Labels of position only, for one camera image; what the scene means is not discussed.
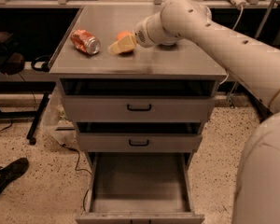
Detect orange fruit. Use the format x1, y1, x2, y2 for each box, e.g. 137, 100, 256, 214
116, 31, 134, 53

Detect white power cable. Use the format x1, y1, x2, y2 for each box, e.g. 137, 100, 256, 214
218, 4, 245, 86

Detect black stand leg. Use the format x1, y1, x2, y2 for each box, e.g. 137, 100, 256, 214
0, 92, 49, 145

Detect grey top drawer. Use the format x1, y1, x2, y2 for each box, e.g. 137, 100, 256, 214
61, 78, 216, 122

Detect dark bag on shelf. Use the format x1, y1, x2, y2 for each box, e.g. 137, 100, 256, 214
0, 52, 25, 76

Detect dark brown shoe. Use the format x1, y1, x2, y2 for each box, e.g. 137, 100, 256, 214
0, 158, 29, 194

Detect grey middle drawer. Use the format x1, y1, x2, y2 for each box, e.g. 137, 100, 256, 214
77, 122, 202, 153

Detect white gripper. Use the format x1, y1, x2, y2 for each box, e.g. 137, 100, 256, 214
108, 12, 177, 55

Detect grey drawer cabinet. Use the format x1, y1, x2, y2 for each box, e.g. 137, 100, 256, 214
50, 5, 226, 165

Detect black headphones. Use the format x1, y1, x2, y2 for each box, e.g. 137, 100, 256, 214
31, 55, 51, 73

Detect metal diagonal pole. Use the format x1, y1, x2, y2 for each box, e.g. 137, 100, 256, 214
227, 0, 277, 107

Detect black floor cable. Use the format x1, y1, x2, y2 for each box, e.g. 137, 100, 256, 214
61, 143, 92, 212

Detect grey open bottom drawer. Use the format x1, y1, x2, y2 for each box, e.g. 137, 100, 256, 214
76, 153, 204, 224

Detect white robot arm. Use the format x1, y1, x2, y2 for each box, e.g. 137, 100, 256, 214
108, 0, 280, 224

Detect crushed orange soda can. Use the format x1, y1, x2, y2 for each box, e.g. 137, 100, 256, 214
70, 30, 101, 55

